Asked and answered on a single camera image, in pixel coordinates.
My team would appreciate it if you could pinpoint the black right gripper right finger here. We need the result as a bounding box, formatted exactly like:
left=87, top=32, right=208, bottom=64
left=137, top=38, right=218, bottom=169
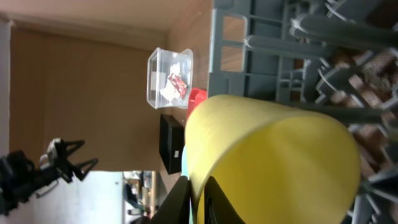
left=204, top=176, right=245, bottom=224

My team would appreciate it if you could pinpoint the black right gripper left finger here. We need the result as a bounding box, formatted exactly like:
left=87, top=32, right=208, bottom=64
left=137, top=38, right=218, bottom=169
left=151, top=176, right=190, bottom=224

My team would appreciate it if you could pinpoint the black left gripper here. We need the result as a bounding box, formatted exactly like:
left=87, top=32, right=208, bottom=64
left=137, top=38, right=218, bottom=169
left=35, top=138, right=99, bottom=198

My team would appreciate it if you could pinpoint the yellow plastic cup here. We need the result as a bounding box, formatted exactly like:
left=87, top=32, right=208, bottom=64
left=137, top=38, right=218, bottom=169
left=185, top=95, right=360, bottom=223

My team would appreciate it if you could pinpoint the red snack wrapper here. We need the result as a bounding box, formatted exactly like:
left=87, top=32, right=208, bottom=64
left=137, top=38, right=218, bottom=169
left=168, top=73, right=187, bottom=99

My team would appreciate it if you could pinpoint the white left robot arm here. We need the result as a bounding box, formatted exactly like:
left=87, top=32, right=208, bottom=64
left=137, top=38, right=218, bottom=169
left=1, top=138, right=99, bottom=216

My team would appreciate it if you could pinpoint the black waste tray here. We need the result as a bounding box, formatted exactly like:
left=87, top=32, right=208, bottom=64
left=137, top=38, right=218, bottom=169
left=159, top=114, right=185, bottom=174

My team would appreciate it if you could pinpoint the clear plastic waste bin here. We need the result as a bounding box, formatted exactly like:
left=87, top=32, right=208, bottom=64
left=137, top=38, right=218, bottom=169
left=147, top=47, right=193, bottom=109

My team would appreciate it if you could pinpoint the grey dishwasher rack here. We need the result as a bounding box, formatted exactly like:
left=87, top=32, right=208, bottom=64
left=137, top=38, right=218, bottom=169
left=207, top=0, right=398, bottom=224

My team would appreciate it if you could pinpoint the white tissue in bin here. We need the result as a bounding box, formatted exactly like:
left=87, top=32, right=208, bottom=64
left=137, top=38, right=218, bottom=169
left=160, top=63, right=180, bottom=101

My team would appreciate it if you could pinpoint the red plastic tray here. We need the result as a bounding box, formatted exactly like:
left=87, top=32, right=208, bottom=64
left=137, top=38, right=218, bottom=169
left=187, top=88, right=208, bottom=118

